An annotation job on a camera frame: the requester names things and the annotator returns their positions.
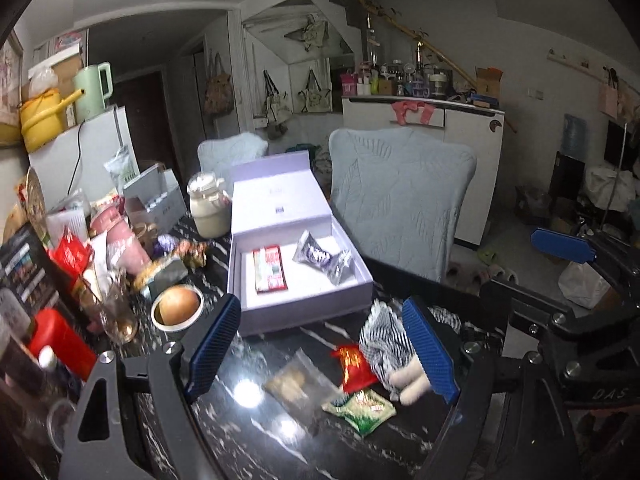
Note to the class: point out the white cabinet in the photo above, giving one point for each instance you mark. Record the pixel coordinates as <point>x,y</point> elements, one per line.
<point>475,170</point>

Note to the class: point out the chair with leaf-pattern blue cover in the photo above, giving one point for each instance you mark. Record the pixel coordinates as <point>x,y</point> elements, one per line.
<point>400,195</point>

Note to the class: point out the lavender gift box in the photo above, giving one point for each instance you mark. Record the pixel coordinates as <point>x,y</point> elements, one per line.
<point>280,200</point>

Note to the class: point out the red paper packet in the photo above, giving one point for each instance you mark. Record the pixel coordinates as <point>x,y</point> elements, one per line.
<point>70,255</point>

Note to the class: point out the black television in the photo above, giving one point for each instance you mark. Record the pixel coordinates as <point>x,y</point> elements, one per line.
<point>617,145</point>

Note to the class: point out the red plastic container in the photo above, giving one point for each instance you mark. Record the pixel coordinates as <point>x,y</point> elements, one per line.
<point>60,340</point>

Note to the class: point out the green slipper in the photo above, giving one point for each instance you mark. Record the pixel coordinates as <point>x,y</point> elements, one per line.
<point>486,256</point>

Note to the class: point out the dark wooden door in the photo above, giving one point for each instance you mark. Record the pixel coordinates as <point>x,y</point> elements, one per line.
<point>145,110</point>

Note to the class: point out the red crinkled snack packet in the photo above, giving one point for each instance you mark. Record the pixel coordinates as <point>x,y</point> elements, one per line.
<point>352,367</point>

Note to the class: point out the round woven plate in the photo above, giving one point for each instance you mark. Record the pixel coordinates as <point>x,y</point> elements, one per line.
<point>35,195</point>

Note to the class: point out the pink hanging bag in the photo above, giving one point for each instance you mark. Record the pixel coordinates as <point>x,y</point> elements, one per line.
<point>609,95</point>

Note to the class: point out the grey white box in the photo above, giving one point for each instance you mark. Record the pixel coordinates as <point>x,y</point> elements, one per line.
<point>152,200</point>

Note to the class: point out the red white candy bar packet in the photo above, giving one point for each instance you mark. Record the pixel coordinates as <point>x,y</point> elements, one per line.
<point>270,270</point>

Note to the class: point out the green snack packet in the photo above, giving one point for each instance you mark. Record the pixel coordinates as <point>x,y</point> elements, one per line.
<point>357,407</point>

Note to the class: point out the pink cloth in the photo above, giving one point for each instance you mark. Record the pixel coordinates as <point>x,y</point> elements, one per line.
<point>412,110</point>

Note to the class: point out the white fridge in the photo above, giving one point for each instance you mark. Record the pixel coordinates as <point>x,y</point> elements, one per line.
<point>65,160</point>

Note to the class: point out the open cardboard box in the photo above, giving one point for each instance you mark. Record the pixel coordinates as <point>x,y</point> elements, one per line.
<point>487,82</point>

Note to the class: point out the yellow watering can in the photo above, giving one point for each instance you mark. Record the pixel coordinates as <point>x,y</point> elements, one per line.
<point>45,122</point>

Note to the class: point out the chair with pale blue cover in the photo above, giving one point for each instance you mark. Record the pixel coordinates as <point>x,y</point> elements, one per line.
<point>230,150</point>

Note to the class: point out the white plastic basket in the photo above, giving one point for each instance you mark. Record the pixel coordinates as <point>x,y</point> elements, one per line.
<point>65,222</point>

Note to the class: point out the clear plastic bag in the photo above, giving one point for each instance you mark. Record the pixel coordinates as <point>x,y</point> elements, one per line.
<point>295,380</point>

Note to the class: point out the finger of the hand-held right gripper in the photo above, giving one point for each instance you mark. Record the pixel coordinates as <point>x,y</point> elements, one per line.
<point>560,245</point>
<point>525,305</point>

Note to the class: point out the green white packet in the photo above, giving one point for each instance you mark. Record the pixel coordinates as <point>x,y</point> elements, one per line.
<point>120,165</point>

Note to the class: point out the silver purple snack packet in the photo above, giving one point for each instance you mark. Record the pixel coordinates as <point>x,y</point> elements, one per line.
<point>312,252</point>

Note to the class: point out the glass cup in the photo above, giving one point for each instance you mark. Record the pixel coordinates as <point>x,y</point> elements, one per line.
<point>115,310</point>

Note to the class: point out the framed picture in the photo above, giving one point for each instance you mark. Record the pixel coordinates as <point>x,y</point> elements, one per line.
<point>10,80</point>

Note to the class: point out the striped plush doll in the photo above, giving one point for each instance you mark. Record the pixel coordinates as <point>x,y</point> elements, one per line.
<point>382,340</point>

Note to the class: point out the row of bottles and jars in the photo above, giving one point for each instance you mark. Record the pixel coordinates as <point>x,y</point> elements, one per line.
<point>400,82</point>

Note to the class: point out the pink cup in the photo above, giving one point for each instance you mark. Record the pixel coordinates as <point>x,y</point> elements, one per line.
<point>120,240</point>

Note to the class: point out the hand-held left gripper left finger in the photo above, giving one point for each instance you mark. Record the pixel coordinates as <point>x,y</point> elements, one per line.
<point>212,347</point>

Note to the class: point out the beige tote bag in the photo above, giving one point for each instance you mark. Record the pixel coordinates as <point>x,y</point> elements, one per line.
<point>276,102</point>
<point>312,32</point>
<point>315,96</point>

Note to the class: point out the white plastic bag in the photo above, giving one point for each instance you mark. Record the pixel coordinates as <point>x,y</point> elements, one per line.
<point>582,282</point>

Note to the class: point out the golden stair handrail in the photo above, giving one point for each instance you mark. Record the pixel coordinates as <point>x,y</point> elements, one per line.
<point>415,35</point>

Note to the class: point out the brown patterned tote bag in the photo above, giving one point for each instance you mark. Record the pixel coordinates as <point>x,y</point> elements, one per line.
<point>217,87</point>

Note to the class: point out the green electric kettle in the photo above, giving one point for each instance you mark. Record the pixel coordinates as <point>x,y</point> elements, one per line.
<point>92,92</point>

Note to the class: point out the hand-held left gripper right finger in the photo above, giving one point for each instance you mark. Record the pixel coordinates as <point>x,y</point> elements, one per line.
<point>430,350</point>

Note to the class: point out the black printed box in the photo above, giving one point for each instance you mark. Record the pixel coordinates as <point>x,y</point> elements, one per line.
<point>22,270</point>

